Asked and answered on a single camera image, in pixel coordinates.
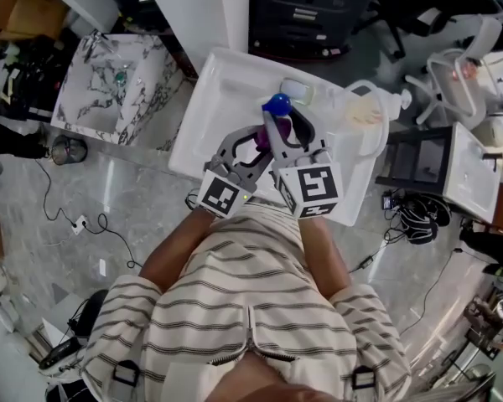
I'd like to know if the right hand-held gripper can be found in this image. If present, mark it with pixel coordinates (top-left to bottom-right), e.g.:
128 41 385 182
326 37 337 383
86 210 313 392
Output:
262 108 345 219

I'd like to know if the person's right forearm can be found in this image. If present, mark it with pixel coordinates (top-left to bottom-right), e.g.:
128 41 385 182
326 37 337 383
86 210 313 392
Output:
297 214 353 302

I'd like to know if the marble sink basin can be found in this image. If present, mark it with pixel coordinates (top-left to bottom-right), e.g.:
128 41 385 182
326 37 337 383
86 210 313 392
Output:
50 33 182 152

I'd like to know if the translucent soap dish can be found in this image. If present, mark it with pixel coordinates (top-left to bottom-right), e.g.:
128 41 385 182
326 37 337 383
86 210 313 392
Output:
279 77 316 106

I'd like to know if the purple cloth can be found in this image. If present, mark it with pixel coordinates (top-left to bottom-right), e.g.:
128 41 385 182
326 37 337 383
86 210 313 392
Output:
253 124 274 152

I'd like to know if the white chair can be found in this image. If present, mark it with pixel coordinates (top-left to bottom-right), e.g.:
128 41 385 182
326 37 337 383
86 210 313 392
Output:
405 13 503 127

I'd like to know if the round white appliance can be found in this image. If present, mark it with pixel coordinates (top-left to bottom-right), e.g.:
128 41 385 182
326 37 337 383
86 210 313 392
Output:
472 115 503 147

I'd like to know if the striped cream shirt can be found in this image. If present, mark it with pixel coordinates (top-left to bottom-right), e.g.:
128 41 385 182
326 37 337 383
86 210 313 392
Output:
80 201 412 402

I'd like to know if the translucent plastic container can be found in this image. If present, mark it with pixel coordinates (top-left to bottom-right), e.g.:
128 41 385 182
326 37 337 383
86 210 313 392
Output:
334 79 412 159

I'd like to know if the black power cable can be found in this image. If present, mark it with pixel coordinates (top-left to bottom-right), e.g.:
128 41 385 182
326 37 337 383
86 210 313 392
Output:
34 159 143 270

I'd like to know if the black office chair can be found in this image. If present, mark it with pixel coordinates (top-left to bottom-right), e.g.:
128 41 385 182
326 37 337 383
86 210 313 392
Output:
351 0 460 60

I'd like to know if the blue-capped soap dispenser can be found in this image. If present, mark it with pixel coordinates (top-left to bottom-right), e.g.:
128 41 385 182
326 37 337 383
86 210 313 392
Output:
261 92 294 137

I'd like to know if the black strap buckle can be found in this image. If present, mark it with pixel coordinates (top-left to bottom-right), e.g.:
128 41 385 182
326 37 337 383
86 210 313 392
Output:
111 360 142 389
350 365 377 393

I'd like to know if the black drawer cabinet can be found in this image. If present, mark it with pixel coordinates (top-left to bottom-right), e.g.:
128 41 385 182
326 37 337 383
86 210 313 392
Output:
247 0 375 61

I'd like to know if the white sink basin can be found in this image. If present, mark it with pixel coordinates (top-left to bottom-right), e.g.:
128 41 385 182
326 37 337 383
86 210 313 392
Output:
168 47 390 227

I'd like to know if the small white sink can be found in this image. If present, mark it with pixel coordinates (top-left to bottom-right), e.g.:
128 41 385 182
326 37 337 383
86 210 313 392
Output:
441 121 503 226

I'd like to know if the wire waste basket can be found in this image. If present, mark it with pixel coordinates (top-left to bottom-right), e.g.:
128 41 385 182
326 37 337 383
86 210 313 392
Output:
50 134 89 167

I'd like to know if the white pillar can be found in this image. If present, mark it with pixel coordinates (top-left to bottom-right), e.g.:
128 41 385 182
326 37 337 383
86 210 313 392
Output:
140 0 252 81

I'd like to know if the person's left forearm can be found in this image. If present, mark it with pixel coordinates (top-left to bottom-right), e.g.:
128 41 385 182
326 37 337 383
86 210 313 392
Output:
137 205 215 295

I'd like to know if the chrome faucet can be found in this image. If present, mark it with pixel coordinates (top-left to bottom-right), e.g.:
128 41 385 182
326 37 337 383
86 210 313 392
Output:
82 28 115 60

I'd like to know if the bundle of black cables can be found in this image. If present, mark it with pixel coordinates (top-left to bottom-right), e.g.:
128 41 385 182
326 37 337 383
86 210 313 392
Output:
381 188 453 246

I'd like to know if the black metal stand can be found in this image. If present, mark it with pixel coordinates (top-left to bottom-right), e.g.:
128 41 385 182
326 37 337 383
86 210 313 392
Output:
376 125 454 195

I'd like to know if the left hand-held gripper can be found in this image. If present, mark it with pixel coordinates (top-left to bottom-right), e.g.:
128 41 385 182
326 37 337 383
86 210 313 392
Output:
196 124 276 219

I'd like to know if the black flat device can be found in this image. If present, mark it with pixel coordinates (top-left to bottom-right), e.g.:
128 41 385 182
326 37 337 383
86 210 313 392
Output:
38 336 81 370

